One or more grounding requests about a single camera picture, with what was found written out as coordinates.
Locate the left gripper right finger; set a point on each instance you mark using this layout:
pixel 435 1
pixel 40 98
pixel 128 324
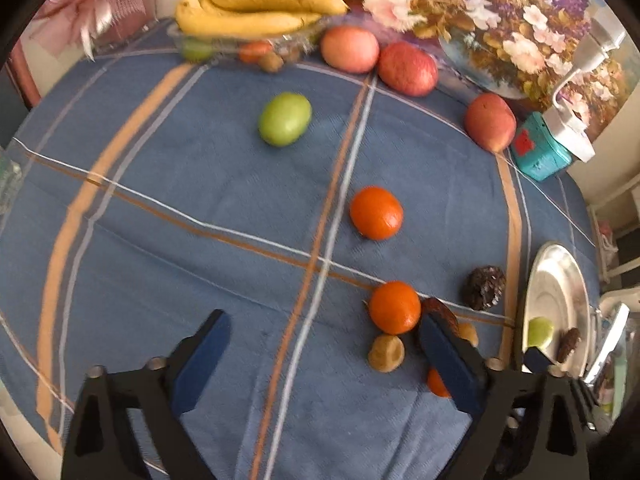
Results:
pixel 523 425

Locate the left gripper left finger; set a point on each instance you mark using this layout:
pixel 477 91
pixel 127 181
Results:
pixel 101 443

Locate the orange tangerine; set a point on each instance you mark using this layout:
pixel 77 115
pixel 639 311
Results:
pixel 376 213
pixel 435 384
pixel 394 308

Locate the tan longan fruit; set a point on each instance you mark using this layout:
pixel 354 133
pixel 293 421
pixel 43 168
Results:
pixel 386 353
pixel 467 331

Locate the brown red date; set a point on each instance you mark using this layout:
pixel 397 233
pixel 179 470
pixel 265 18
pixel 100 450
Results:
pixel 431 305

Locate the green jujube in plate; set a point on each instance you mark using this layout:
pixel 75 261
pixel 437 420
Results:
pixel 540 331

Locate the large wrinkled dark date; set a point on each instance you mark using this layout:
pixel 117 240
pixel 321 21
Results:
pixel 483 288

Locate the small dark date in plate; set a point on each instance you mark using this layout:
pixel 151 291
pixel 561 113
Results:
pixel 568 344

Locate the silver metal plate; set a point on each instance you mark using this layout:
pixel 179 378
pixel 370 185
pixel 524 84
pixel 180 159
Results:
pixel 557 290

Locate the blue plaid tablecloth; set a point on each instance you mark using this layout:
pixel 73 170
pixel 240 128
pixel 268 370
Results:
pixel 149 200

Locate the teal house-shaped box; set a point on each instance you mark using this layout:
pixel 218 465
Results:
pixel 536 152

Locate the red apple right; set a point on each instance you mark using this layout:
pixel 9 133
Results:
pixel 490 123

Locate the dark red apple middle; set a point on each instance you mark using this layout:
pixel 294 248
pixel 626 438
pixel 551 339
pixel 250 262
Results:
pixel 407 69

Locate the green jujube on cloth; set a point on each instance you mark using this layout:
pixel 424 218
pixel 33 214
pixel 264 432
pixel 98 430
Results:
pixel 284 119

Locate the pale red apple left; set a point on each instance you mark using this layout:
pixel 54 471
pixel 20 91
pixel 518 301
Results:
pixel 350 49

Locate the floral painting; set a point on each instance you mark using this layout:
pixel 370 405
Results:
pixel 519 49

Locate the white power adapter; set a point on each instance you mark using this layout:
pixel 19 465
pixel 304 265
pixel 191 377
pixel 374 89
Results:
pixel 606 34

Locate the clear plastic fruit tray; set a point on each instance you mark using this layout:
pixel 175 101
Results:
pixel 290 47

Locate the yellow banana bunch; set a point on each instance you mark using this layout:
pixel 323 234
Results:
pixel 252 19

